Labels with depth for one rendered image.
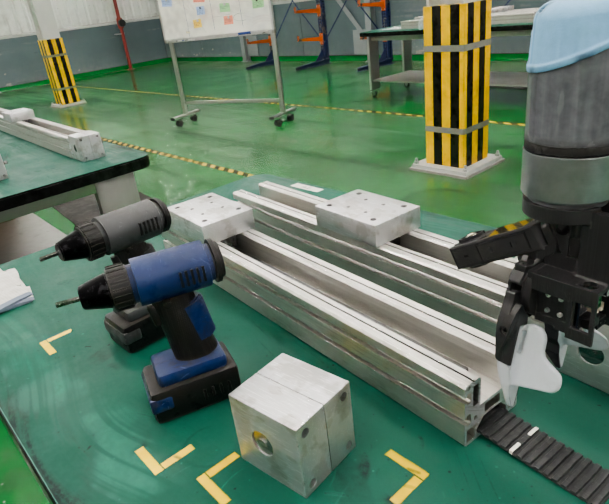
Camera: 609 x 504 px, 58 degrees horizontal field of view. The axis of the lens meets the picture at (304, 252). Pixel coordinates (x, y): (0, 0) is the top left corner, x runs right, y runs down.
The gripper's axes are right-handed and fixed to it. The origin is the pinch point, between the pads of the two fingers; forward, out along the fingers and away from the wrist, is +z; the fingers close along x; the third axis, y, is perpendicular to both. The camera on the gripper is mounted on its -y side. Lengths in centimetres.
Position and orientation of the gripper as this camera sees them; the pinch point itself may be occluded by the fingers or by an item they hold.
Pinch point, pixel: (529, 374)
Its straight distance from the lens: 62.2
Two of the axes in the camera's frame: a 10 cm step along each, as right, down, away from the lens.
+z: 1.1, 9.0, 4.2
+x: 7.9, -3.4, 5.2
